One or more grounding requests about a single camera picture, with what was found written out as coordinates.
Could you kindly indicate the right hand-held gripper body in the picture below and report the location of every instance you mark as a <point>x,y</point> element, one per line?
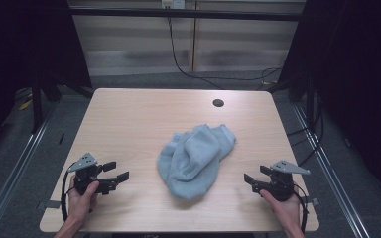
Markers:
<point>282,185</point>

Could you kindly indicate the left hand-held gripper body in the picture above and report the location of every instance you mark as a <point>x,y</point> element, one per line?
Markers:
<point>83,162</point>

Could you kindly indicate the light blue towel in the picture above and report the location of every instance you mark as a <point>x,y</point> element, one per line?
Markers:
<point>191,162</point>

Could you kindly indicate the person's right hand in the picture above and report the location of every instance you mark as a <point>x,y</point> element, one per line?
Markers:
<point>288,213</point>

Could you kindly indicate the person's left hand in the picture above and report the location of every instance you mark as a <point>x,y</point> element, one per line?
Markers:
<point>81,206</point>

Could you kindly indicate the small black floor piece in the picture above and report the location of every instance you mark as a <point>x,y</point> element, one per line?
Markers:
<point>61,138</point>

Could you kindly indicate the grey tape strip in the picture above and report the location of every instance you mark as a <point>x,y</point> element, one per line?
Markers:
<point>49,204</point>
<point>313,201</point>

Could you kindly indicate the black stand leg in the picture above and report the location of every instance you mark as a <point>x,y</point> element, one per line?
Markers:
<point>37,109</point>
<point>310,102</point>

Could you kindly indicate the yellow floor scrap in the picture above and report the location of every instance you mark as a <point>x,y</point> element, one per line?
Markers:
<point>25,105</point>

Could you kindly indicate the black curtain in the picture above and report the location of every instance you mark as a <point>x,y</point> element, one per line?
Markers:
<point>360,82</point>
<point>20,49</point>

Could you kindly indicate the metal floor rail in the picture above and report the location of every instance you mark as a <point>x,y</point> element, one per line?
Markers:
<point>330,172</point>
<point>16,165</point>

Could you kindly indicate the gold vertical wall trim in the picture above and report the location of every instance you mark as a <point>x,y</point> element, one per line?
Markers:
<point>194,39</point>

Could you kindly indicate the black horizontal frame bar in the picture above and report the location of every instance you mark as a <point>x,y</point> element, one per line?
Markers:
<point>178,14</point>

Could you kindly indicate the white wall power outlet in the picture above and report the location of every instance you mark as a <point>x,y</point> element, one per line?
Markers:
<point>173,3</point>

